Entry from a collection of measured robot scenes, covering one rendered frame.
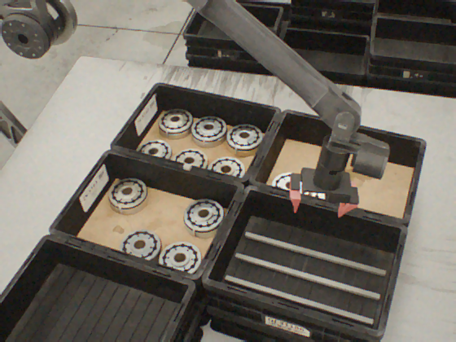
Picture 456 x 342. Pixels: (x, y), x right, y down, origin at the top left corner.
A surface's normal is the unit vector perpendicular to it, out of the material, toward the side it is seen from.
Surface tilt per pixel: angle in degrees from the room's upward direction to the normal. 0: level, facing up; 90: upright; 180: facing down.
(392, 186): 0
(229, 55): 90
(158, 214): 0
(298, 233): 0
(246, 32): 60
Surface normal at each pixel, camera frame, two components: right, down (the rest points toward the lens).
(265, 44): -0.21, 0.28
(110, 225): -0.05, -0.68
